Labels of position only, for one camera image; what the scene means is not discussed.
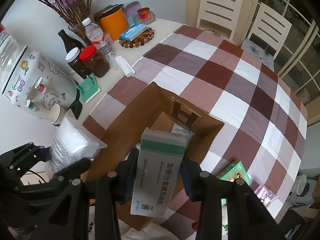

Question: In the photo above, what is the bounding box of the soda biscuits pack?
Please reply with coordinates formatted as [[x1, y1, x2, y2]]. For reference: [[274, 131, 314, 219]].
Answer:
[[171, 124, 195, 140]]

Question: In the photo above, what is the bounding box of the green phone stand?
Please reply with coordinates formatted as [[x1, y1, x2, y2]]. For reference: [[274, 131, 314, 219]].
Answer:
[[76, 74, 101, 103]]

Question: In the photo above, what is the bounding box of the woven brown trivet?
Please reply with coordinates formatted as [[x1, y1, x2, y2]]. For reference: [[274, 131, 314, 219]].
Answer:
[[119, 28, 155, 48]]

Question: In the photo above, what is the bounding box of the checkered tablecloth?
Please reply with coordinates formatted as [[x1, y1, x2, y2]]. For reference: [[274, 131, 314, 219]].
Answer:
[[81, 24, 309, 240]]

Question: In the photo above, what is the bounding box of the green bricks box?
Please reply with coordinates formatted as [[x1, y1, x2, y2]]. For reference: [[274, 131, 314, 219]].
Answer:
[[216, 160, 251, 184]]

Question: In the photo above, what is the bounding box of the blue tissue box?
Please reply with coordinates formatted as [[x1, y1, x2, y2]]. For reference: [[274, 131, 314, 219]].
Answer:
[[119, 23, 148, 41]]

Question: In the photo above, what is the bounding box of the purple snack bag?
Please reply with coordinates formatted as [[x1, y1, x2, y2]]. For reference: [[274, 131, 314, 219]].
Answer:
[[254, 184, 279, 208]]

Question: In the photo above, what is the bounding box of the purple container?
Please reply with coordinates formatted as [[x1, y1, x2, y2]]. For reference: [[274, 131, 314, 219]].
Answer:
[[123, 1, 142, 25]]

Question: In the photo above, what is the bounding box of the dark glass bottle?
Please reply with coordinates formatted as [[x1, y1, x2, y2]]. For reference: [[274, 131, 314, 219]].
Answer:
[[58, 29, 84, 53]]

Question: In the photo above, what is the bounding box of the white lid jar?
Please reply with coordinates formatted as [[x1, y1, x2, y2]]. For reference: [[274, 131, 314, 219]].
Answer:
[[65, 47, 92, 79]]

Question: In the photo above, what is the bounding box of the red lid jar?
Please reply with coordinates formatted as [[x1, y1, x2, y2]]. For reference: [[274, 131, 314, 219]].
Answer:
[[79, 45, 110, 78]]

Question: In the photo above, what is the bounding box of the white roll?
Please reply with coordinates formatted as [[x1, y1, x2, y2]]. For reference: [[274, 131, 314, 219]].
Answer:
[[115, 56, 136, 77]]

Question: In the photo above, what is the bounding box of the white powder bag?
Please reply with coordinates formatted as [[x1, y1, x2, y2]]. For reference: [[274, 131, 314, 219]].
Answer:
[[46, 110, 107, 179]]

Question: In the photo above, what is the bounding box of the clear water bottle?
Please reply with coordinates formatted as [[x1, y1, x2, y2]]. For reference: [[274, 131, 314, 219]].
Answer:
[[82, 17, 115, 60]]

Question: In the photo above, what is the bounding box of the orange container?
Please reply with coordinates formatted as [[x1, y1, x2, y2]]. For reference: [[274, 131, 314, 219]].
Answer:
[[93, 4, 129, 41]]

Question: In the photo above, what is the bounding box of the red cup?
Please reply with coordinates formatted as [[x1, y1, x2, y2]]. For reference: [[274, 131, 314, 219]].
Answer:
[[137, 7, 156, 24]]

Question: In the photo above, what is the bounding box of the brown cardboard box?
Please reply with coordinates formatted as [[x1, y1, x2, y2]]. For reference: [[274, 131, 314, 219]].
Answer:
[[87, 82, 223, 230]]

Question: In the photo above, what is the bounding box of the white decorated kettle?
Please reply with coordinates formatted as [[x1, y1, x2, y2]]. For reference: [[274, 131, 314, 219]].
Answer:
[[1, 41, 82, 120]]

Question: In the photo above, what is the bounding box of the paper cup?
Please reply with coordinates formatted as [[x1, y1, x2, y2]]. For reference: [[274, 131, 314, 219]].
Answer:
[[49, 104, 66, 126]]

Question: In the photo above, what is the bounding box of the white chair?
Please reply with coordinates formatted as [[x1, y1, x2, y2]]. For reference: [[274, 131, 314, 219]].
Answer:
[[241, 3, 292, 71], [196, 0, 243, 41]]

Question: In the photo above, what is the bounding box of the white green medicine box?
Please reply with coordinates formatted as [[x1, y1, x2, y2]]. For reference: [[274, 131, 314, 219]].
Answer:
[[130, 129, 187, 218]]

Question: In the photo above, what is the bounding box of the grey step stool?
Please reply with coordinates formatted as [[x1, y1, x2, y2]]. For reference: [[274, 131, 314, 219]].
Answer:
[[287, 179, 317, 205]]

